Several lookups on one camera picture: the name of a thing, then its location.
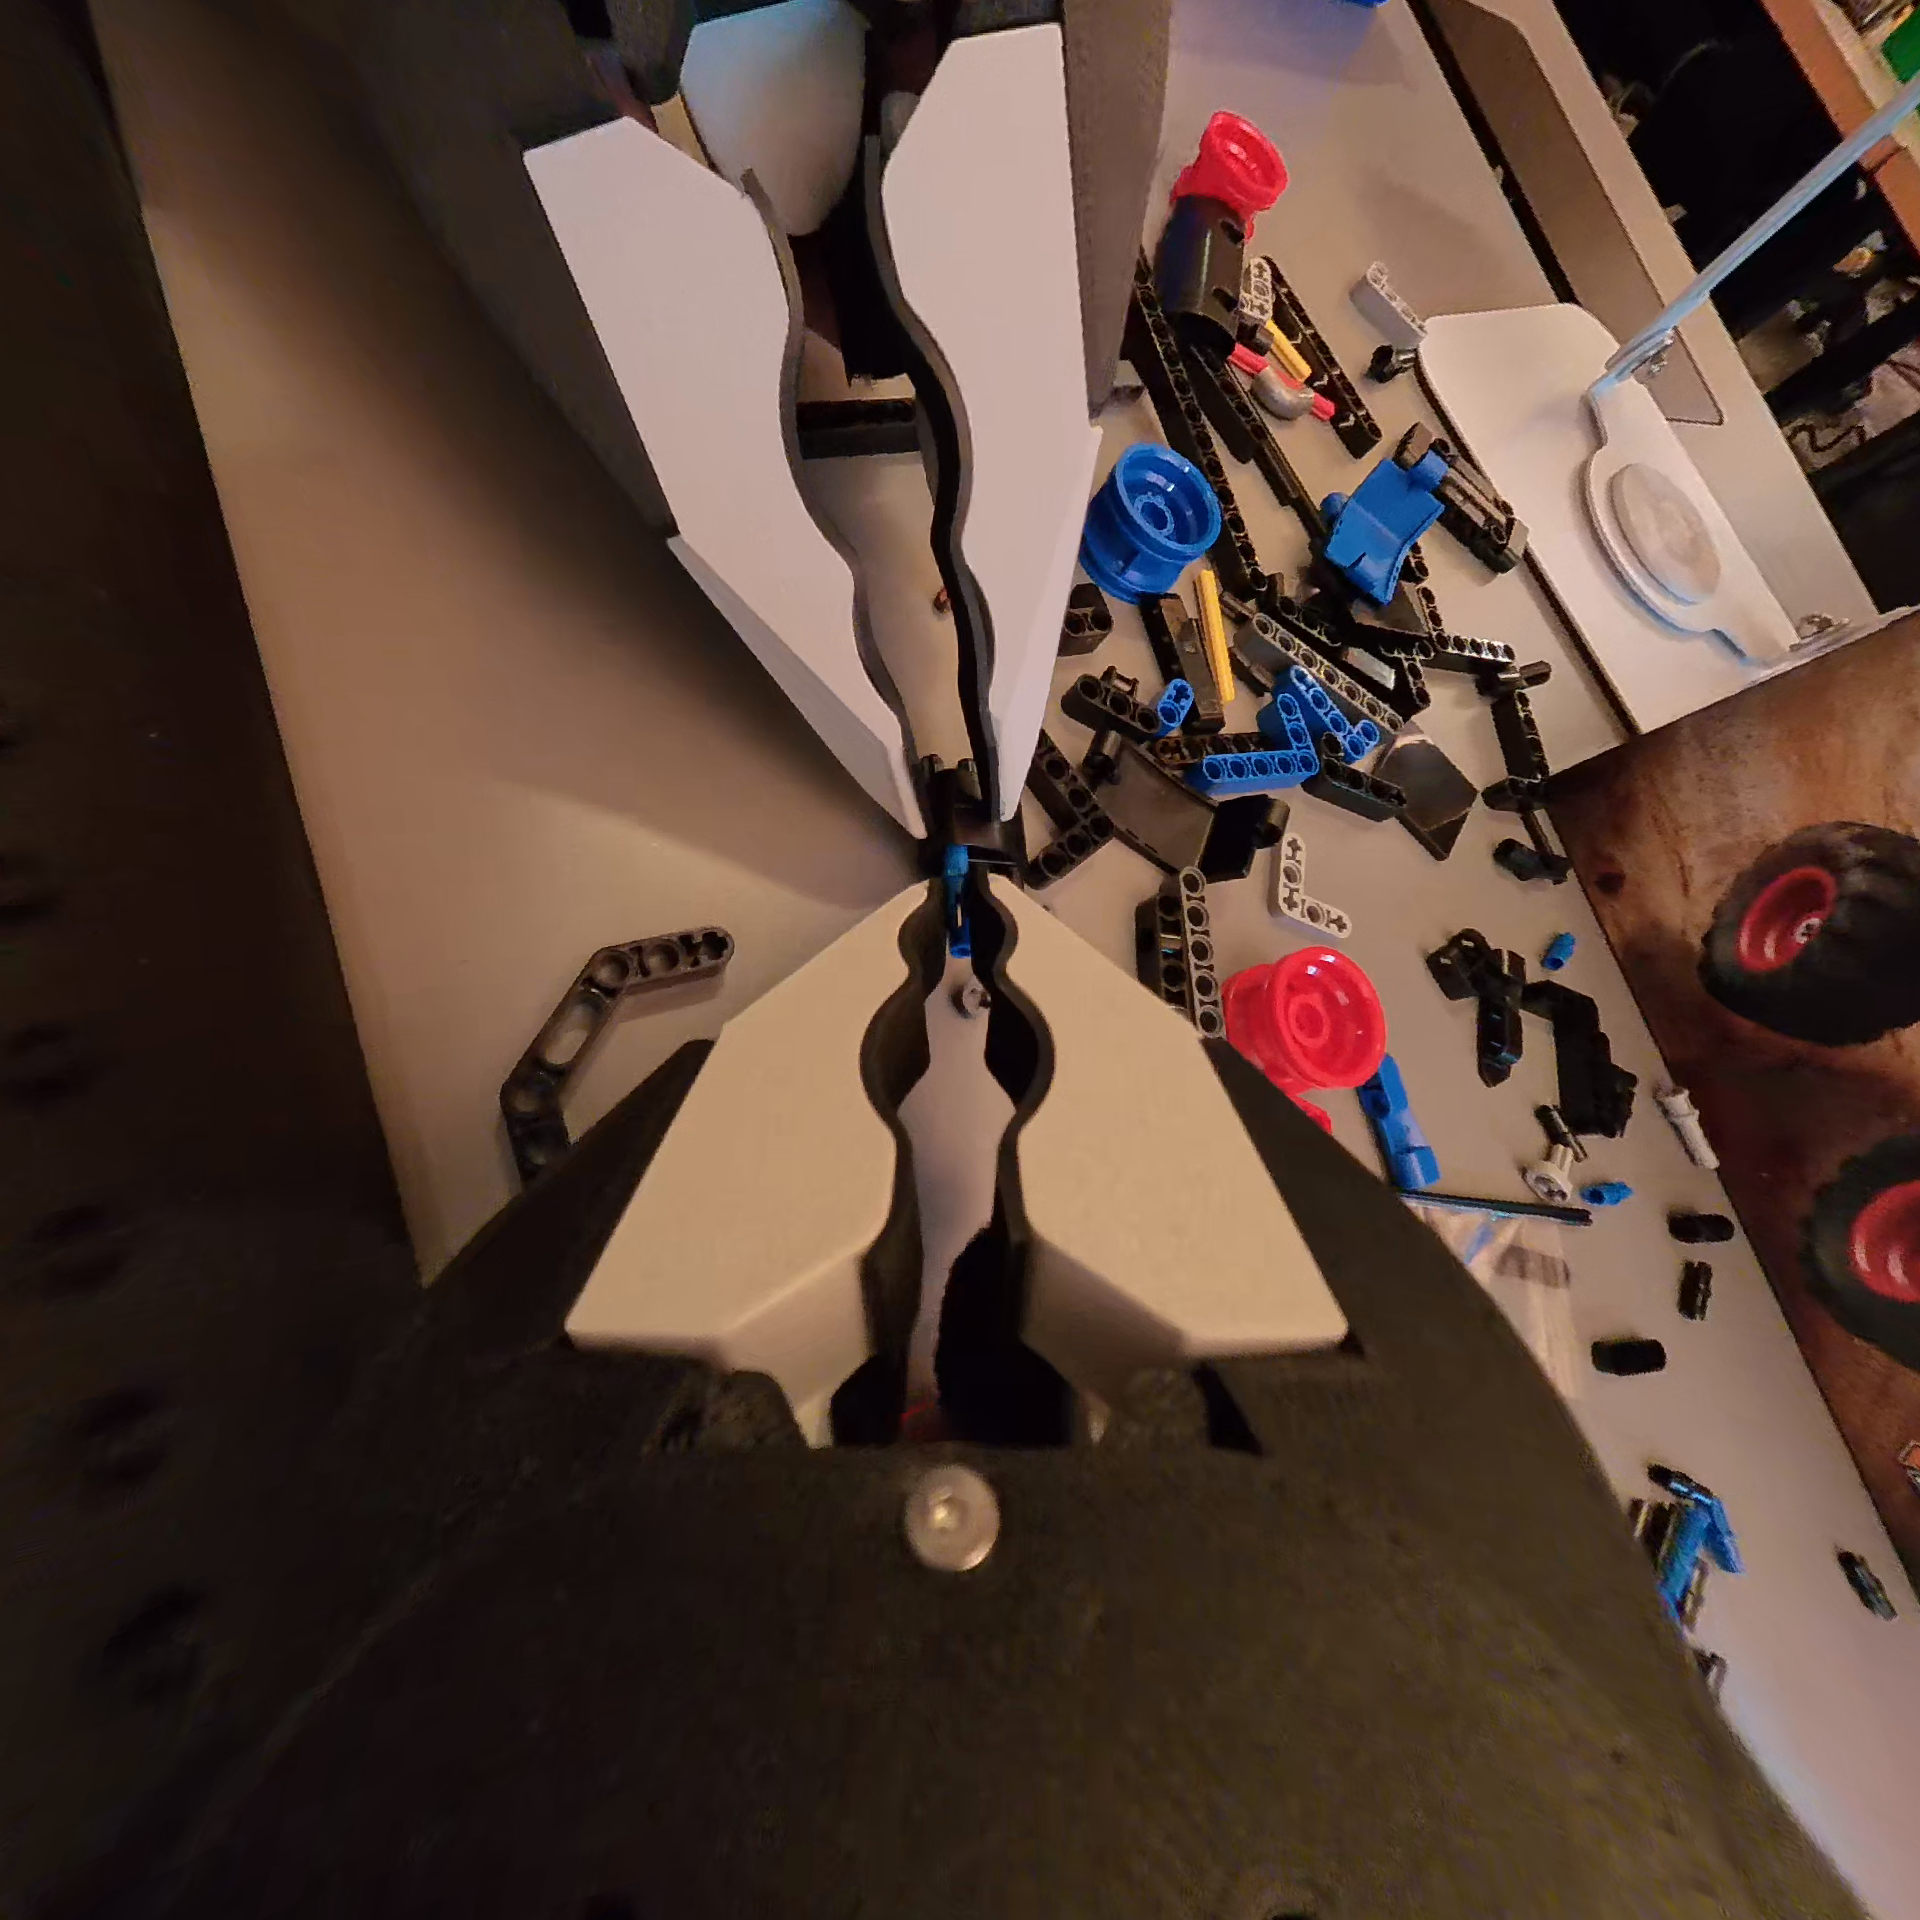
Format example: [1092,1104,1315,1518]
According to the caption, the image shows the black connector assembly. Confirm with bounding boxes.
[914,751,1030,890]

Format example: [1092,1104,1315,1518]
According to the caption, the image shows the scattered small pins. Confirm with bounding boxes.
[1500,931,1907,1696]

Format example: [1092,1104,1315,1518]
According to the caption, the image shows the black bent frame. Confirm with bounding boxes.
[1423,931,1642,1143]

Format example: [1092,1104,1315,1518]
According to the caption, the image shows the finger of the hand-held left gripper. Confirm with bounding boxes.
[861,18,1107,825]
[522,118,927,840]

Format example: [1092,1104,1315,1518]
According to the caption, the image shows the monster truck toy box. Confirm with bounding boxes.
[1544,609,1920,1595]

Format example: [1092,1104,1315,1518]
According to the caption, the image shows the black L-shaped beam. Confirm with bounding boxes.
[1023,729,1120,891]

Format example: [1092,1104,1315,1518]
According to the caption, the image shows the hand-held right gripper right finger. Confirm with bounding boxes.
[935,885,1348,1449]

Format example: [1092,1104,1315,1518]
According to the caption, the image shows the grey nine-hole beam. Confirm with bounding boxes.
[1178,867,1229,1039]

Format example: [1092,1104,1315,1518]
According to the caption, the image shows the long thin black axle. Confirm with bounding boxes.
[1394,1189,1595,1230]

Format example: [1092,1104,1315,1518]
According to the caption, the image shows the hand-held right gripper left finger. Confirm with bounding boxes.
[565,882,962,1449]

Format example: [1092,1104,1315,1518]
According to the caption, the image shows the wooden background table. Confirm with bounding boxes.
[1763,0,1920,249]

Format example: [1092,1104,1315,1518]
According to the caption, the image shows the black curved panel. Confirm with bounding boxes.
[1151,201,1250,342]

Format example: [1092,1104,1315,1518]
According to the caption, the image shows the grey desk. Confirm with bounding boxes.
[88,0,1920,1920]

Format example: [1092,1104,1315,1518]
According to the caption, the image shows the red axle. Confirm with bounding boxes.
[1229,349,1336,424]

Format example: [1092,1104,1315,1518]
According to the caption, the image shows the long grey beam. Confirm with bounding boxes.
[1232,609,1428,722]

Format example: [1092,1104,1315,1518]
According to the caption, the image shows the blue L-shaped beam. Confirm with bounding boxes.
[1183,705,1323,799]

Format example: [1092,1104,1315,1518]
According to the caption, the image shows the black frame piece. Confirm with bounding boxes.
[1394,424,1533,577]

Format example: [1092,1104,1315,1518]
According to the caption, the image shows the black flat clip panel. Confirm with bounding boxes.
[1095,737,1294,890]

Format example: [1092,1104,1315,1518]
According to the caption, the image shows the red wheel rim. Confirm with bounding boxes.
[1222,945,1386,1096]
[1171,113,1290,222]

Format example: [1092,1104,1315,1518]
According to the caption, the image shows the thin black beam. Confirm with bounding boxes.
[1259,258,1386,462]

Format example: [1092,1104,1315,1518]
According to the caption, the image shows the black square panel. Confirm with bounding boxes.
[1371,728,1482,862]

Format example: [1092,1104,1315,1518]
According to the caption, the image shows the blue wheel rim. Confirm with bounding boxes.
[1078,447,1224,587]

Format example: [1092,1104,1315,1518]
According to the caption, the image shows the black five-hole beam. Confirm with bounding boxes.
[795,398,922,462]

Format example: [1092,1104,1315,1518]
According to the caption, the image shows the black eleven-hole beam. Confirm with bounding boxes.
[1200,345,1331,512]

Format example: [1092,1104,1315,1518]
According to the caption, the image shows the clear bag of small pins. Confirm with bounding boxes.
[1423,1200,1579,1357]

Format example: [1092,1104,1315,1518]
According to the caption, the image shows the black angled long beam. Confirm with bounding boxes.
[503,929,738,1189]

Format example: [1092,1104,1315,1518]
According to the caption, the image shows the blue tube connector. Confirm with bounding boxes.
[1358,1050,1442,1191]

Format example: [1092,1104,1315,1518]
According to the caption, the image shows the blue bent short beam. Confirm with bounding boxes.
[1271,663,1386,760]

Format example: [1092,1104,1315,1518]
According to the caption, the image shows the black double connector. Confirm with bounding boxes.
[1063,671,1171,742]

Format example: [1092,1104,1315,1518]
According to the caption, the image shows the blue folded panel piece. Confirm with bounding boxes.
[1323,450,1451,606]

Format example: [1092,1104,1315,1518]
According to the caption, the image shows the black studded base plate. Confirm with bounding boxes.
[0,0,422,1920]

